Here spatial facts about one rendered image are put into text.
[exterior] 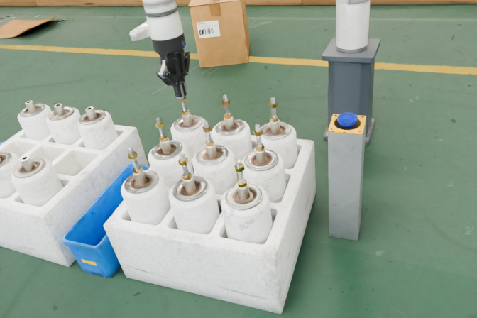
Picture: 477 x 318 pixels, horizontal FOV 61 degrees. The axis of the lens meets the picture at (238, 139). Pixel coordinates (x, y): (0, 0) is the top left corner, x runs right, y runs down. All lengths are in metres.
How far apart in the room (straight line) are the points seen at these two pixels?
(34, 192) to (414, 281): 0.89
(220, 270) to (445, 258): 0.51
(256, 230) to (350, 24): 0.66
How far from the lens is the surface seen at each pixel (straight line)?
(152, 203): 0.89
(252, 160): 0.89
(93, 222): 1.13
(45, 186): 1.09
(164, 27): 0.93
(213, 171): 0.90
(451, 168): 1.31
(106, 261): 1.05
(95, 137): 1.21
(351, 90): 1.27
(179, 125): 1.07
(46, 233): 1.10
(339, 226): 1.03
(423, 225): 1.12
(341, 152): 0.88
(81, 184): 1.12
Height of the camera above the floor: 0.79
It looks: 33 degrees down
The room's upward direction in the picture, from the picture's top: 9 degrees counter-clockwise
